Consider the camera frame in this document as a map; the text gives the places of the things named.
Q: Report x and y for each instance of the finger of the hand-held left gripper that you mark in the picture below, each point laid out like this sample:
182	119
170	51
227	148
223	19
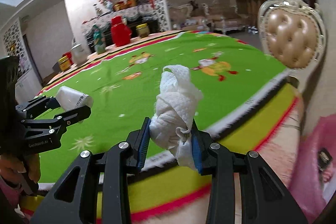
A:
39	104
65	117

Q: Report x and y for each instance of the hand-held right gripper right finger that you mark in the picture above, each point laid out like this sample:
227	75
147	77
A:
197	155

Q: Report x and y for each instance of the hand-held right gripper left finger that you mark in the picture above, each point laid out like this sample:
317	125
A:
143	148

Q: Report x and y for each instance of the white printed packet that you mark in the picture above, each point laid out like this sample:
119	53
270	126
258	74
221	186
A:
71	98

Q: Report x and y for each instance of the white paper towel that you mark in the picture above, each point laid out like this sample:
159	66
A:
178	100

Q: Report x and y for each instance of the pink plastic waste bin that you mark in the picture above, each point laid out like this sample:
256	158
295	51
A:
307	161

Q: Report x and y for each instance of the person's left hand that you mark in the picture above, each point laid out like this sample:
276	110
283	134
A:
10	169

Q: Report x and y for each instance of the white low cabinet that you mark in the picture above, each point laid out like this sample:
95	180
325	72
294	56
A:
27	82

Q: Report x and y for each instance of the green cartoon tablecloth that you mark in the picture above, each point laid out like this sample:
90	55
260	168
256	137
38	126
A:
162	192

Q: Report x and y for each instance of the yellow and red tins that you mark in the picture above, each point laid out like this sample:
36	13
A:
65	62

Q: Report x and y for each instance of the white ceramic teapot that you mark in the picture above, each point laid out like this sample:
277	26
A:
78	54

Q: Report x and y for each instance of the green bottle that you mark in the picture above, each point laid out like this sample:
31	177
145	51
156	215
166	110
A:
99	41

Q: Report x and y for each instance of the green printed tablecloth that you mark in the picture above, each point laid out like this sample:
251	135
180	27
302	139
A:
170	56

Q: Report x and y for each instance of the red thermos jug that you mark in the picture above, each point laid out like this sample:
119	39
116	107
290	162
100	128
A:
120	32

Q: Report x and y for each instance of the honey jar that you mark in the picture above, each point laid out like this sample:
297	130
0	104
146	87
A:
142	31

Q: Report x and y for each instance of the lace piano cover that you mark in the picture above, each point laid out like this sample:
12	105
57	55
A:
126	14

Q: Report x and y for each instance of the black piano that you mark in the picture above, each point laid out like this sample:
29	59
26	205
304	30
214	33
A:
151	24

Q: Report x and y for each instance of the woven basket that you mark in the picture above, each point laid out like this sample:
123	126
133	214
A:
119	5

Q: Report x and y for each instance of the orange handbag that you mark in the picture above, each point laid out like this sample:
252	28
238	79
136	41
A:
132	2

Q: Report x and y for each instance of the cream leather armchair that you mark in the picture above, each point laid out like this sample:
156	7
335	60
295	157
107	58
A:
182	15

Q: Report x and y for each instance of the cream leather sofa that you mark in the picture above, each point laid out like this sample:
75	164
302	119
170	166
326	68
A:
225	20

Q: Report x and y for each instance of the beige tufted dining chair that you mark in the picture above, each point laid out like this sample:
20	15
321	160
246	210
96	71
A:
294	35

